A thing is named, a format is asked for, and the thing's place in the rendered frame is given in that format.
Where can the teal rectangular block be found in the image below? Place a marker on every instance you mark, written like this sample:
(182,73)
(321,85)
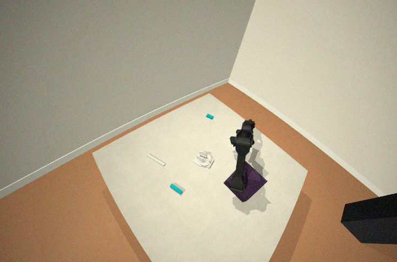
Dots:
(176,188)

